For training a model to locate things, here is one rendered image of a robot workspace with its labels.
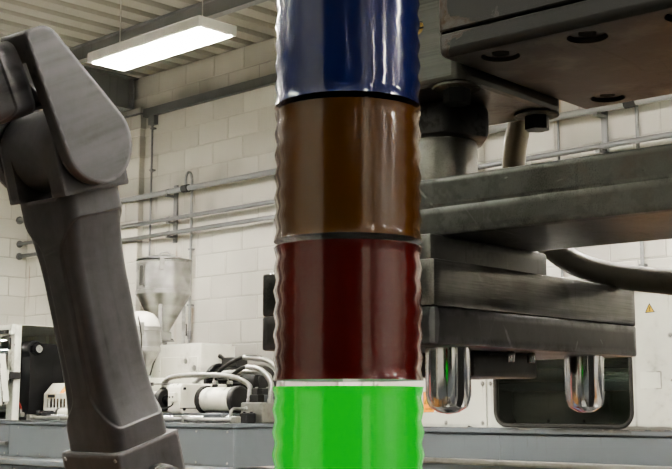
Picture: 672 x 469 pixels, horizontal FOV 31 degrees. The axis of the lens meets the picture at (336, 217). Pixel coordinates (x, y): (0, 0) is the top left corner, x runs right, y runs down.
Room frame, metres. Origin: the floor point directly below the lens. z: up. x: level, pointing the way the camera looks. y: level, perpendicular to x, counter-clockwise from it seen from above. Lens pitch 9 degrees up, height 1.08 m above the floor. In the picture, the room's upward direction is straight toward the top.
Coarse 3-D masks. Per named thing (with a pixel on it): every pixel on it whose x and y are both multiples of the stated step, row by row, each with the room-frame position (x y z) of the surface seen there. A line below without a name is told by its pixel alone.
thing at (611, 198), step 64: (448, 128) 0.57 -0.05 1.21; (448, 192) 0.55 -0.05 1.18; (512, 192) 0.52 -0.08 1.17; (576, 192) 0.50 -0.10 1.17; (640, 192) 0.48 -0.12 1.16; (448, 256) 0.55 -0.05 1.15; (512, 256) 0.59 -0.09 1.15; (448, 320) 0.51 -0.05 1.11; (512, 320) 0.55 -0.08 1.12; (576, 320) 0.60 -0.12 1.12; (448, 384) 0.53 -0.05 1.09; (576, 384) 0.62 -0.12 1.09
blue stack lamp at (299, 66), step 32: (288, 0) 0.30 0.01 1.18; (320, 0) 0.29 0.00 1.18; (352, 0) 0.29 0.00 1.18; (384, 0) 0.29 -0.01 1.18; (416, 0) 0.30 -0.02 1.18; (288, 32) 0.30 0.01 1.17; (320, 32) 0.29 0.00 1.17; (352, 32) 0.29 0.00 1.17; (384, 32) 0.29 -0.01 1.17; (416, 32) 0.30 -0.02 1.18; (288, 64) 0.30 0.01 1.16; (320, 64) 0.29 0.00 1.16; (352, 64) 0.29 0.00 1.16; (384, 64) 0.29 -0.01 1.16; (416, 64) 0.30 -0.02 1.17; (288, 96) 0.30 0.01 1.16; (320, 96) 0.30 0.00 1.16; (352, 96) 0.30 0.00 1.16; (384, 96) 0.30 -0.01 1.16; (416, 96) 0.30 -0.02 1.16
